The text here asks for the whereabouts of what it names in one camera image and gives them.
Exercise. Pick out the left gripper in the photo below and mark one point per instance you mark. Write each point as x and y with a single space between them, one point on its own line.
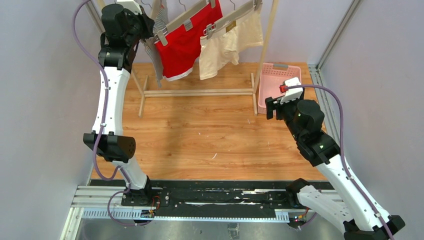
145 25

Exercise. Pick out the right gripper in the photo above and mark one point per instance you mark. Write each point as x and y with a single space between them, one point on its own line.
271 108

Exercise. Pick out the grey striped underwear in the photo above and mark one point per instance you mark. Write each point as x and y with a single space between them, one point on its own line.
160 22

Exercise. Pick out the beige clip hanger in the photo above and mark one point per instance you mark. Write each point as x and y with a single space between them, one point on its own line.
155 7

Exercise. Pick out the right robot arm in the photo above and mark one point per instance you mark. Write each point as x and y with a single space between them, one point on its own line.
360 217

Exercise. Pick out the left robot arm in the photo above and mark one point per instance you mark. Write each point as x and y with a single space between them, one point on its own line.
125 25

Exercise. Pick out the red underwear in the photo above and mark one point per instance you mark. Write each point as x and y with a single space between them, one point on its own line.
183 48

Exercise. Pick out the cream underwear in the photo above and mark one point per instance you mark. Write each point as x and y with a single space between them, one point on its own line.
225 45

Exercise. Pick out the cream underwear hanger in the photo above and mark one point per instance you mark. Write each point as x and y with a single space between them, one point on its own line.
232 16

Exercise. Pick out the wooden clothes rack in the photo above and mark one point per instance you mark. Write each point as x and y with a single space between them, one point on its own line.
251 91

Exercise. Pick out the pink plastic basket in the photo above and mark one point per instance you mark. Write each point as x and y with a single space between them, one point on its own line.
271 77

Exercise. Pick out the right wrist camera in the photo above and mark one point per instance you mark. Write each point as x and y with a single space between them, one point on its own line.
291 90

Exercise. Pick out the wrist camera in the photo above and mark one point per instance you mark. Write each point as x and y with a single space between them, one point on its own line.
291 90
131 5

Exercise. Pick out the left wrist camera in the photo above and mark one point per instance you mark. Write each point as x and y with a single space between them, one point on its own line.
131 5

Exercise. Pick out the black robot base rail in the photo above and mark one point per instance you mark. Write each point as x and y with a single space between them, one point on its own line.
205 200

